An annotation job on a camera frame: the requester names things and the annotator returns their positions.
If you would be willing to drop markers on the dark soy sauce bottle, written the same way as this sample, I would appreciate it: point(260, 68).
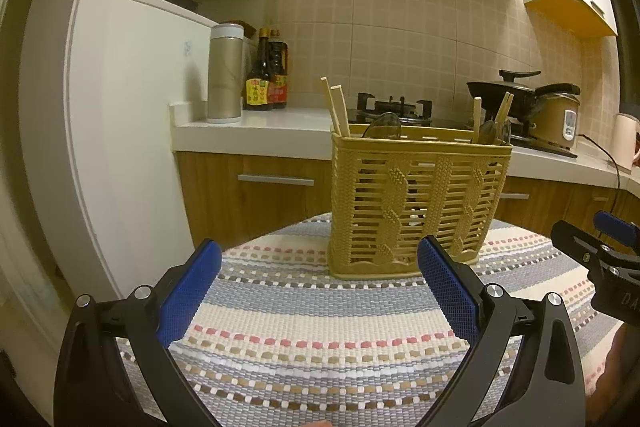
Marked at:
point(257, 77)
point(280, 72)

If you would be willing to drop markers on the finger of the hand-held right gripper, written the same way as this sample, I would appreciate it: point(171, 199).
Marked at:
point(575, 239)
point(617, 227)

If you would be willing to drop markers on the dark translucent plastic spoon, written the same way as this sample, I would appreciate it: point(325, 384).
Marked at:
point(385, 124)
point(505, 134)
point(487, 132)

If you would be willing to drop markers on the black gas stove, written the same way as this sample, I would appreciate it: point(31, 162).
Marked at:
point(390, 109)

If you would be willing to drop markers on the beige plastic utensil basket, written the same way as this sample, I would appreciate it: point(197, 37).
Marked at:
point(425, 187)

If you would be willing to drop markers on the black wok with lid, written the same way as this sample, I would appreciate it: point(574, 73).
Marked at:
point(510, 89)

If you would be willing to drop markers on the wooden chopstick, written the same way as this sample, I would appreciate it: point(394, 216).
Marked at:
point(501, 109)
point(340, 107)
point(509, 106)
point(476, 117)
point(330, 102)

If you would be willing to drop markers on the white tall cabinet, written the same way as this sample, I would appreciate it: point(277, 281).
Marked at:
point(140, 107)

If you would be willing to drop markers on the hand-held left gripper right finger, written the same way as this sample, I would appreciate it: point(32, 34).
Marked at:
point(447, 292)

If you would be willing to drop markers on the person's right forearm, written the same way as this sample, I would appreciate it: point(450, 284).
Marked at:
point(625, 367)

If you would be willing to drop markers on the wooden kitchen base cabinet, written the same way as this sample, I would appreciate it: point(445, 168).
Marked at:
point(215, 207)

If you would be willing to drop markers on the grey thermos flask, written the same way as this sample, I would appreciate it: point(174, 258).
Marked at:
point(225, 77)

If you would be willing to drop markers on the striped woven placemat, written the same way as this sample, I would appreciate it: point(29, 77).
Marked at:
point(300, 307)

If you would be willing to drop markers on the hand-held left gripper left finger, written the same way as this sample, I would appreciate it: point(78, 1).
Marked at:
point(192, 292)

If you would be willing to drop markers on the beige electric pressure cooker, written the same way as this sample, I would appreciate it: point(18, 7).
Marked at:
point(550, 122)

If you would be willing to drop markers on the white electric kettle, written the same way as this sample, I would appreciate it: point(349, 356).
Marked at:
point(627, 137)

